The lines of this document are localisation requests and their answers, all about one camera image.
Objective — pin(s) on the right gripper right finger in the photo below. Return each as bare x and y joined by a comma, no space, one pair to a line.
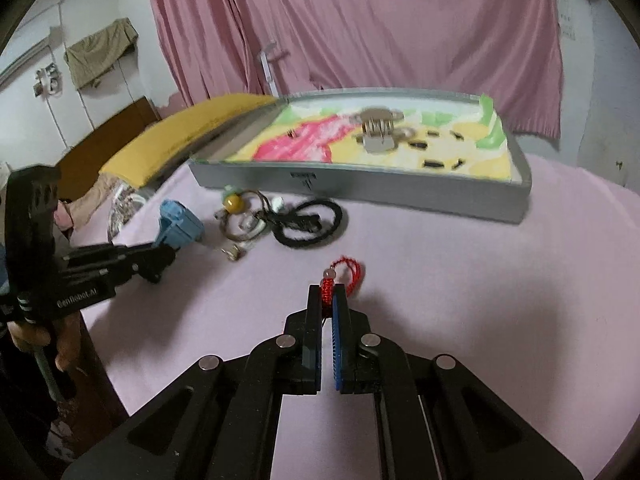
435,419

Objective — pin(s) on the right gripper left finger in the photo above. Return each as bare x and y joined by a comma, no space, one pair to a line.
219,419

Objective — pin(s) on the brown hair tie yellow bead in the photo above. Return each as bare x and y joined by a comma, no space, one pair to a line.
251,206

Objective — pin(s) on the person's left hand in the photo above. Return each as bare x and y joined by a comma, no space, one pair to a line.
64,336

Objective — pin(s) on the brown wooden headboard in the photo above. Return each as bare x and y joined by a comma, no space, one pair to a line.
80,166

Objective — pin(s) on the floral patterned pillow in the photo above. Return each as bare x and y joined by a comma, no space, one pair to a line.
104,210

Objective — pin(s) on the pink bed sheet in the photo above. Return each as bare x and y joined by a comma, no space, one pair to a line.
546,313

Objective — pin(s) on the yellow pillow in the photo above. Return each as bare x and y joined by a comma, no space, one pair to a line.
138,162

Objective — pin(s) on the olive cloth hanging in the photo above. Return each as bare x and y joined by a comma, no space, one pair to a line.
94,55

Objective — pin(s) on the colourful painted cloth liner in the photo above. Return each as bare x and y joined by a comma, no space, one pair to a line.
440,136

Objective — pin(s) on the grey hair claw clip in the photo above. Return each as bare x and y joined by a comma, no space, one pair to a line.
380,132

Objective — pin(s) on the pink curtain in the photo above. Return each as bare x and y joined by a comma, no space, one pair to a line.
506,49

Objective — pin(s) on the wall switch socket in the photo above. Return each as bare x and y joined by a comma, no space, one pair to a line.
47,81

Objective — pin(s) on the white window handle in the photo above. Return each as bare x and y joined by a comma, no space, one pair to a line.
269,58

